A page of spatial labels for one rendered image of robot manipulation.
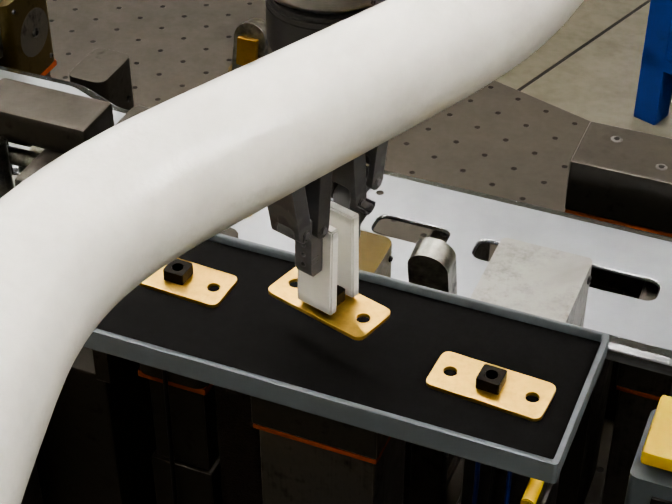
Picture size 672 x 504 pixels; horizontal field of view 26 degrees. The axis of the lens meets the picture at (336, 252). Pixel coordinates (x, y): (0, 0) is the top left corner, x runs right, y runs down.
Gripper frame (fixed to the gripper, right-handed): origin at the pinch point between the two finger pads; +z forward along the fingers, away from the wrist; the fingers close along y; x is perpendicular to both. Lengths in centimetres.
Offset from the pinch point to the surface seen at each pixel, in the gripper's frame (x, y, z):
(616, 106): 81, 209, 123
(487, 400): -12.1, 2.2, 7.7
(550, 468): -18.7, -0.4, 7.8
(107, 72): 61, 35, 25
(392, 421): -8.3, -3.4, 7.8
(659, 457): -23.6, 5.2, 8.1
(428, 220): 15.0, 34.2, 23.9
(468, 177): 39, 79, 54
